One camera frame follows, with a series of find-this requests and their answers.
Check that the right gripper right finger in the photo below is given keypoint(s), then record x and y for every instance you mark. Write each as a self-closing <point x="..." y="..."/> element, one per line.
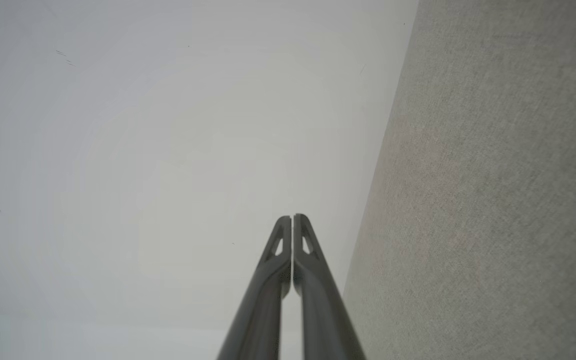
<point x="323" y="310"/>

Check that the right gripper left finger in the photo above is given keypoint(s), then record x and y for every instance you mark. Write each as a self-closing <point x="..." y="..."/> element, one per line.
<point x="263" y="310"/>

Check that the grey fabric sofa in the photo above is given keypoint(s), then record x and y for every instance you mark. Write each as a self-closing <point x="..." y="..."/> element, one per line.
<point x="493" y="200"/>

